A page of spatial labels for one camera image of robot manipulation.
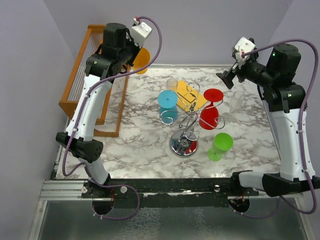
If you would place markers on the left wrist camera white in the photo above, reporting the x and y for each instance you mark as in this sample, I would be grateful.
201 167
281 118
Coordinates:
140 31

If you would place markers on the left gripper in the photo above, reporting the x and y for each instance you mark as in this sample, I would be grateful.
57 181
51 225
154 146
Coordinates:
136 48

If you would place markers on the clear wine glass by book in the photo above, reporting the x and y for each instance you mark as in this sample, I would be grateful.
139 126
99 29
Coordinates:
172 84

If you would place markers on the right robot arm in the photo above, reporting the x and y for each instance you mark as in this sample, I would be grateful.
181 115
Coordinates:
287 110

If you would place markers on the red plastic wine glass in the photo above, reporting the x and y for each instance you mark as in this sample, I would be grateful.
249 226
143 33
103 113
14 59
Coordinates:
209 115

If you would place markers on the green plastic wine glass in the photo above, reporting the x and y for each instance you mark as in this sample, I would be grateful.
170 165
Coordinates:
221 144

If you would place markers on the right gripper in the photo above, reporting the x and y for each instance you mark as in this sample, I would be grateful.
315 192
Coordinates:
227 76

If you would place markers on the blue plastic wine glass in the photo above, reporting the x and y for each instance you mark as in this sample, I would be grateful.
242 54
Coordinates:
168 111

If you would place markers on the yellow plastic wine glass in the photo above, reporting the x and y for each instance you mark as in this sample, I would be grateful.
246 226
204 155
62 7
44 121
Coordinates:
142 59

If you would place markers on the black mounting rail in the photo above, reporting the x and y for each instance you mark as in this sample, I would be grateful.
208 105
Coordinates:
166 192

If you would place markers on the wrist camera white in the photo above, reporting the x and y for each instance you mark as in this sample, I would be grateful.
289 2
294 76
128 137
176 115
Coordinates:
140 31
242 46

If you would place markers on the wooden dish rack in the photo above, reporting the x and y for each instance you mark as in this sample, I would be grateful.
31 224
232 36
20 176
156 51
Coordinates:
109 119

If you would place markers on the chrome wine glass rack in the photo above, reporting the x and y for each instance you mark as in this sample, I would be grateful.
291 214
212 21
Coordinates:
185 142

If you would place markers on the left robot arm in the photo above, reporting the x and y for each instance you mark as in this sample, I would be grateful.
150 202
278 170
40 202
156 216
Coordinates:
120 46

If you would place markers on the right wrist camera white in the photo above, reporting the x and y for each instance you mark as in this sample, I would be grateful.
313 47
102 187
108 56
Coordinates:
242 46

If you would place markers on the clear wine glass right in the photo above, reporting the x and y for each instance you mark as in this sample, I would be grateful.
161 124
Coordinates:
236 101

